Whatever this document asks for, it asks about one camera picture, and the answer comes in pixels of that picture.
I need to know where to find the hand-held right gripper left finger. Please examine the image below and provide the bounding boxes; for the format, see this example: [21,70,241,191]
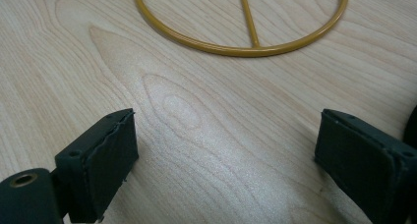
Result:
[54,107,140,224]

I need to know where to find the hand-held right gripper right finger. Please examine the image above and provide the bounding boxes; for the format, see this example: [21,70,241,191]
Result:
[314,108,417,224]

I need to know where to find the yellow metal ring stand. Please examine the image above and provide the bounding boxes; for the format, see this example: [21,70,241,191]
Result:
[132,0,350,58]

